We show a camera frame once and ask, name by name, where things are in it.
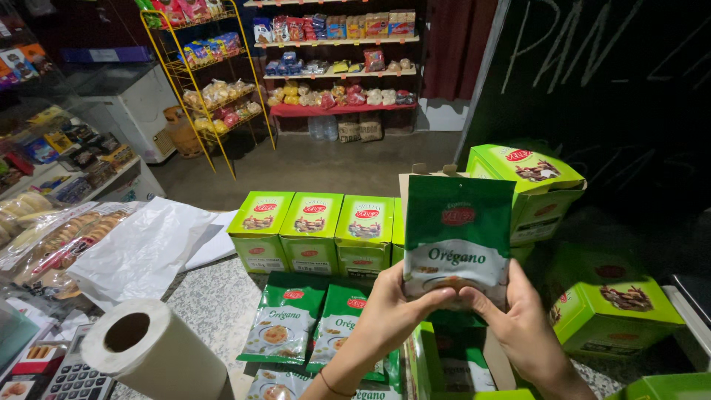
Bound person's right hand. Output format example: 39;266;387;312
458;258;566;385

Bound person's left hand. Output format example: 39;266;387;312
352;260;458;372

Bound green white spice packet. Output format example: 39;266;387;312
307;283;391;383
237;271;330;366
402;174;517;313
438;328;497;393
350;382;404;400
246;367;316;400

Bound open green carton holding packets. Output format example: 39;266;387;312
404;319;537;400

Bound closed green spice carton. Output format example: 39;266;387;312
279;192;344;277
547;244;687;360
227;191;296;274
604;371;711;400
335;194;395;279

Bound green spice carton, loose lid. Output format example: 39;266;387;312
465;143;588;247

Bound white counter scale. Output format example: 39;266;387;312
662;274;711;372

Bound white paper towel roll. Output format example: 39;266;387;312
80;298;235;400

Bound white plastic bag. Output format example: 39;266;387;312
66;197;238;313

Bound black chalkboard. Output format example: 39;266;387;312
453;0;711;234

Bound wooden shelf of groceries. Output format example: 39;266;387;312
243;0;424;144

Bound orange gas cylinder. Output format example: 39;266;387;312
163;105;205;160

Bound dark red curtain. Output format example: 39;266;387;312
421;0;502;102

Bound grey desk calculator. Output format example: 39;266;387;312
40;324;115;400

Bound white chest freezer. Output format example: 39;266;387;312
71;60;180;165

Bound clear bags of round biscuits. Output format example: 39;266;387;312
0;191;137;292

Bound small red biscuit boxes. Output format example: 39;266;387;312
0;340;69;400

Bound glass display counter with goods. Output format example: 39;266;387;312
0;11;166;224

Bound thin brown wrist bracelet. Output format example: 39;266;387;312
318;369;357;399

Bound yellow wire snack rack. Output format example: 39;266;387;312
135;0;277;181

